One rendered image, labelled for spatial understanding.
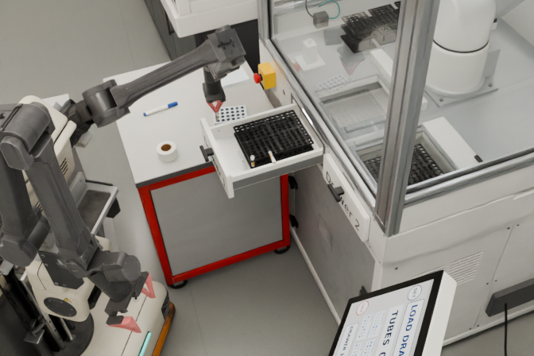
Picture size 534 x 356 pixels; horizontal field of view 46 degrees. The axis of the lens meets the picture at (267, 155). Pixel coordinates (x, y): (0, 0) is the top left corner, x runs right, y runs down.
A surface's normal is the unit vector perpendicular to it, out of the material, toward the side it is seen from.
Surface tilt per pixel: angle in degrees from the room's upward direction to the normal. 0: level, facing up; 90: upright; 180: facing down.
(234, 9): 90
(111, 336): 0
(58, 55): 0
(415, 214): 90
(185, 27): 90
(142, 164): 0
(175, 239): 90
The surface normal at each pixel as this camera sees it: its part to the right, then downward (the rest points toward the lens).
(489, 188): 0.36, 0.66
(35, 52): -0.04, -0.69
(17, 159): -0.23, 0.70
